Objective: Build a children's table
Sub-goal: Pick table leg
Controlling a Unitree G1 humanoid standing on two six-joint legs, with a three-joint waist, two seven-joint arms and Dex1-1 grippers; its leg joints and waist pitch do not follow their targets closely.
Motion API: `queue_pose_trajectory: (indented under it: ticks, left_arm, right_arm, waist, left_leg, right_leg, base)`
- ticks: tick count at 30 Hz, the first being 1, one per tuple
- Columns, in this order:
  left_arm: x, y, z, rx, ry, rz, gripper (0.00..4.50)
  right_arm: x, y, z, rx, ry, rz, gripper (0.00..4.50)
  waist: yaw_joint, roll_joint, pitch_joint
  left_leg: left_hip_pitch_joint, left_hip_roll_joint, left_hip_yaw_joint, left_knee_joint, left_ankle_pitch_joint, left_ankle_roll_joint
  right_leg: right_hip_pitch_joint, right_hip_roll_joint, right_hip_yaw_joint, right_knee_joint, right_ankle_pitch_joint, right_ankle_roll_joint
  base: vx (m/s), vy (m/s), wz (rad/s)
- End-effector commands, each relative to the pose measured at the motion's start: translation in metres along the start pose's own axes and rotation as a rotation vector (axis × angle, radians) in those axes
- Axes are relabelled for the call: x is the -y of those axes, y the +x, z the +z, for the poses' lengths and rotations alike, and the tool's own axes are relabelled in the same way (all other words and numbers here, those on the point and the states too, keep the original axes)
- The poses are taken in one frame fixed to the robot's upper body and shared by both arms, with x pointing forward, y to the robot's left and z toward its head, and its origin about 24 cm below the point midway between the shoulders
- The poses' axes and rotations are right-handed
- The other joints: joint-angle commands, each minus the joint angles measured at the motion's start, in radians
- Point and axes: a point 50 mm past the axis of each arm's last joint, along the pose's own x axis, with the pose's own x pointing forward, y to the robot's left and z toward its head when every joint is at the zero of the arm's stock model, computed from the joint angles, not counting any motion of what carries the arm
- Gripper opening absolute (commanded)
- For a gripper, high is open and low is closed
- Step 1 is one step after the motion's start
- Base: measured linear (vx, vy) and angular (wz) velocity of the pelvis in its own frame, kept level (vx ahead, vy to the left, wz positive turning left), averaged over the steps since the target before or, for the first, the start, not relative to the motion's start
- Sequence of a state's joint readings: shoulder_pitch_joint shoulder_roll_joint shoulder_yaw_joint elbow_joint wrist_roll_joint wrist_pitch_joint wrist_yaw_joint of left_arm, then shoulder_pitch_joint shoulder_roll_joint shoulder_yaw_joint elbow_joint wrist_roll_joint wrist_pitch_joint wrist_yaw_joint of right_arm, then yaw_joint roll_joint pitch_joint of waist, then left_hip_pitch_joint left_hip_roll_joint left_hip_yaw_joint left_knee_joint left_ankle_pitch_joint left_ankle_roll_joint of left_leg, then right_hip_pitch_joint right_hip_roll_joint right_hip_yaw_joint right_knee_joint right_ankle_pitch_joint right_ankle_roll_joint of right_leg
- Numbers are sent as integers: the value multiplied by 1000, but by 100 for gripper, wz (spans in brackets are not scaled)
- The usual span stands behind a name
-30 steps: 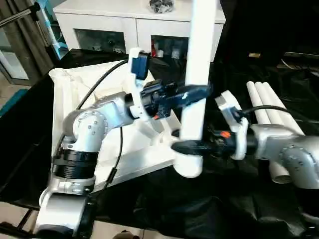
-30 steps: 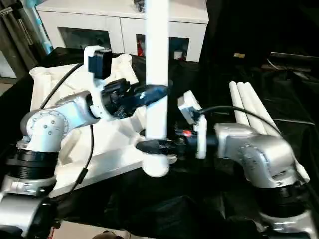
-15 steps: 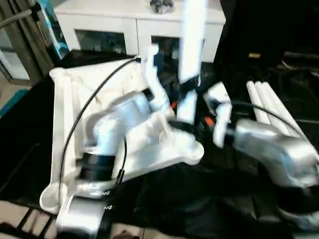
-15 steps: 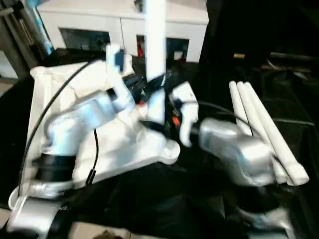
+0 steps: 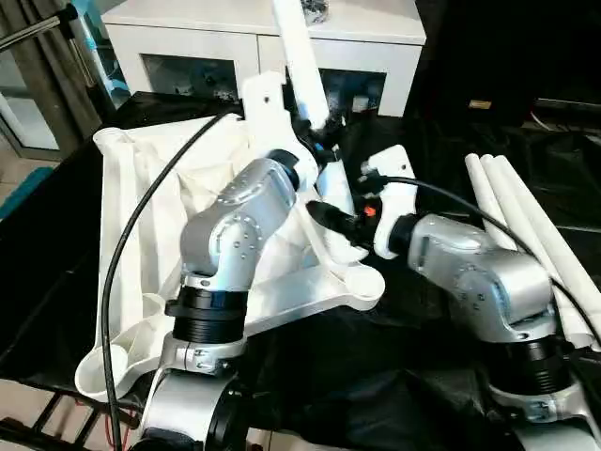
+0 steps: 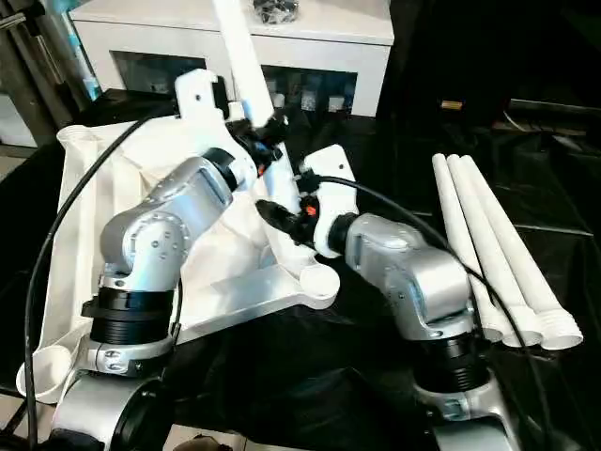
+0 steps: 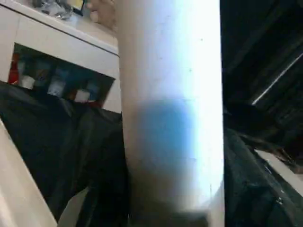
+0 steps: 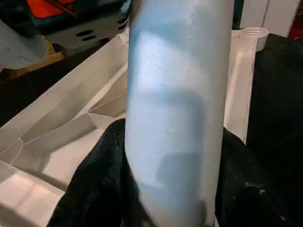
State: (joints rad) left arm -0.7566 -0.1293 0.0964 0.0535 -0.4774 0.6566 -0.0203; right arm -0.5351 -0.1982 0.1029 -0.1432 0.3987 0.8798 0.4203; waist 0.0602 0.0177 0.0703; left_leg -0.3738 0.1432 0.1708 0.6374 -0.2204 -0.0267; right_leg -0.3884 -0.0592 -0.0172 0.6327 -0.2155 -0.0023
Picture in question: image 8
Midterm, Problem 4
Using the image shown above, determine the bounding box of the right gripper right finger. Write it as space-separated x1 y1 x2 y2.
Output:
214 127 303 227

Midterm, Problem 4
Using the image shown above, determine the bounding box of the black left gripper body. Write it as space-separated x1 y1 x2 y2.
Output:
26 0 130 52

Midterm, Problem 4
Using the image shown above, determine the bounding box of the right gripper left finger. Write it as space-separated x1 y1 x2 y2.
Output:
48 118 143 227

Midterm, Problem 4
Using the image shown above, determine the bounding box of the white plastic table top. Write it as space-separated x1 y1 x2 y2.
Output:
0 27 269 227

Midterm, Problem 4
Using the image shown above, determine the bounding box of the white plastic table leg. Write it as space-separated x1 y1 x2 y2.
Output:
124 0 234 227

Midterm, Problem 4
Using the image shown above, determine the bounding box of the white sideboard cabinet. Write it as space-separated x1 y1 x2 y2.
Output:
240 0 296 36

